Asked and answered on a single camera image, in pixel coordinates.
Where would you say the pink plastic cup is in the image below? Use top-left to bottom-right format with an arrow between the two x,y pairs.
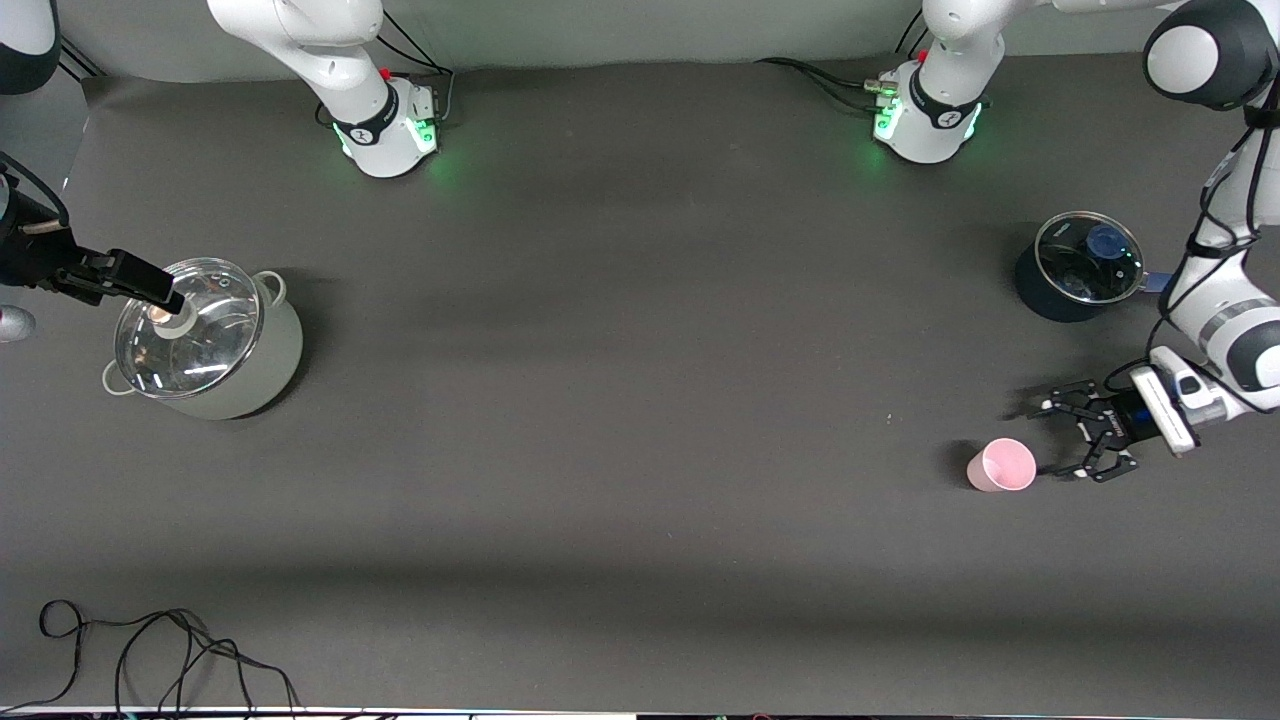
965,437 -> 1038,493

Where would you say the glass lid with grey knob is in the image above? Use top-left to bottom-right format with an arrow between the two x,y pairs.
113,257 -> 263,399

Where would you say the dark blue saucepan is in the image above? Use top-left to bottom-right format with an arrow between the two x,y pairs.
1013,212 -> 1179,323

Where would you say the glass lid with blue knob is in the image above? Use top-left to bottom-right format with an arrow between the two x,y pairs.
1033,210 -> 1146,306

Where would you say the grey-green cooking pot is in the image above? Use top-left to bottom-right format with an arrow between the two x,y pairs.
100,270 -> 304,421

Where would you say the dark grey table mat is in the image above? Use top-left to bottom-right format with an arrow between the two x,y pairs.
0,40 -> 1280,713

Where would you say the black right arm wrist cable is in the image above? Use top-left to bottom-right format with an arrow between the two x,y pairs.
0,150 -> 69,227

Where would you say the thin black loose cable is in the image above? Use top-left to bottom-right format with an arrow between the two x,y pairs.
0,598 -> 301,716

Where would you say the black right arm base cable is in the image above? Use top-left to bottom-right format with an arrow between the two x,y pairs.
318,10 -> 457,129

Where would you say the black arm base cable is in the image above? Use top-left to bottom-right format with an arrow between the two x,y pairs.
318,10 -> 457,129
755,20 -> 931,113

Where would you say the black left arm base cable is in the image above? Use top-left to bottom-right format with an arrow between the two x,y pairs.
755,20 -> 931,113

